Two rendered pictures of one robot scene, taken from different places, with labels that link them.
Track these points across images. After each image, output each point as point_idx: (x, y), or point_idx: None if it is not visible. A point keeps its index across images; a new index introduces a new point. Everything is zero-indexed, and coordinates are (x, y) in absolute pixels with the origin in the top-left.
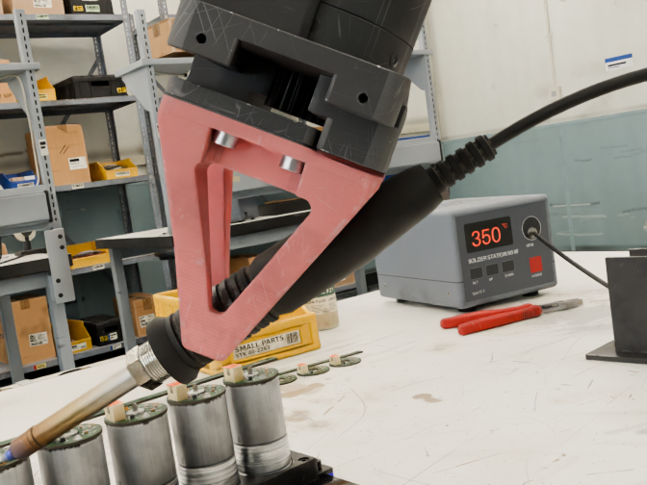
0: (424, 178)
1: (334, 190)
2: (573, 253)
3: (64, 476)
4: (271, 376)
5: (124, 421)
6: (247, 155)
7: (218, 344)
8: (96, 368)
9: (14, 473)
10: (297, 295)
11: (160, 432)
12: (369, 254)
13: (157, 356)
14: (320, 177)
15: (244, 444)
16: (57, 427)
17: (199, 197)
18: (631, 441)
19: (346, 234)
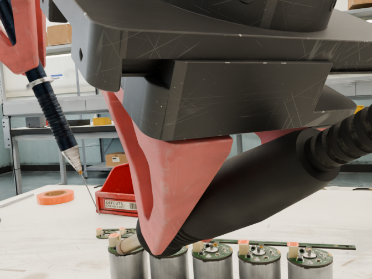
0: (289, 149)
1: (147, 148)
2: None
3: (152, 272)
4: (315, 265)
5: (195, 254)
6: None
7: (149, 242)
8: (370, 192)
9: (124, 259)
10: (195, 229)
11: (214, 270)
12: (241, 216)
13: (136, 231)
14: (138, 132)
15: None
16: (125, 246)
17: (124, 128)
18: None
19: (217, 189)
